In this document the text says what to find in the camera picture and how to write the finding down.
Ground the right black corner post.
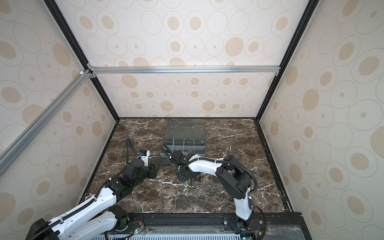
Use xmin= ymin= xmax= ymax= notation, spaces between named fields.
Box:
xmin=256 ymin=0 xmax=320 ymax=123

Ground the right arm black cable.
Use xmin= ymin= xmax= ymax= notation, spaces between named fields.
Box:
xmin=161 ymin=143 xmax=267 ymax=240

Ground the left black corner post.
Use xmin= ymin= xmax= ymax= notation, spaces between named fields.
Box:
xmin=44 ymin=0 xmax=120 ymax=122

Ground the black base frame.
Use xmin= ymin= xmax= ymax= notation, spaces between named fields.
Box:
xmin=62 ymin=212 xmax=313 ymax=240

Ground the horizontal aluminium rail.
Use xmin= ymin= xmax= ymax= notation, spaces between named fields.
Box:
xmin=88 ymin=66 xmax=280 ymax=74

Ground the black corner post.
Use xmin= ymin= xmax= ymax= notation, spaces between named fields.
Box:
xmin=256 ymin=0 xmax=320 ymax=123
xmin=44 ymin=0 xmax=120 ymax=122

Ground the clear plastic organizer box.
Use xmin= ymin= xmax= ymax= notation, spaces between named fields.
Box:
xmin=163 ymin=120 xmax=206 ymax=157

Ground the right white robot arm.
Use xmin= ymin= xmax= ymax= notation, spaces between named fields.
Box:
xmin=167 ymin=152 xmax=258 ymax=221

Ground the diagonal aluminium rail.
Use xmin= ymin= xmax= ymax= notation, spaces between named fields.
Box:
xmin=1 ymin=70 xmax=91 ymax=175

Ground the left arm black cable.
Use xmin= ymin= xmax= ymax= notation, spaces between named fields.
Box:
xmin=29 ymin=137 xmax=140 ymax=240

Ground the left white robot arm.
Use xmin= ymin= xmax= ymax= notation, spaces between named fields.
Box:
xmin=26 ymin=159 xmax=157 ymax=240

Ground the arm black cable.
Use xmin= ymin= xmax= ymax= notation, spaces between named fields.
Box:
xmin=29 ymin=137 xmax=140 ymax=240
xmin=161 ymin=143 xmax=267 ymax=240

